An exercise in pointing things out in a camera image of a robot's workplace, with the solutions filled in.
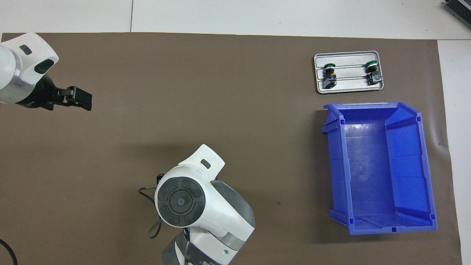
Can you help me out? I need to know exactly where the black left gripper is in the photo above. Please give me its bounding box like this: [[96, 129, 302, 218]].
[[17, 75, 92, 111]]

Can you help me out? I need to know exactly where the brown table mat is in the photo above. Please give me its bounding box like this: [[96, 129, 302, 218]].
[[0, 32, 462, 265]]

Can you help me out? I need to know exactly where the blue plastic storage bin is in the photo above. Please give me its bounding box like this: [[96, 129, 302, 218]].
[[321, 102, 438, 236]]

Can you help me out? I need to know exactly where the grey metal tray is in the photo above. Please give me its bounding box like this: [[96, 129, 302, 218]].
[[314, 51, 384, 95]]

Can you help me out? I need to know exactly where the dark grey ribbed device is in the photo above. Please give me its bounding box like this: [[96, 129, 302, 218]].
[[443, 0, 471, 19]]

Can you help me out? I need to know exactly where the green push button switch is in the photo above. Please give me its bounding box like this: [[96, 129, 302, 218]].
[[364, 61, 383, 86], [323, 63, 338, 89]]

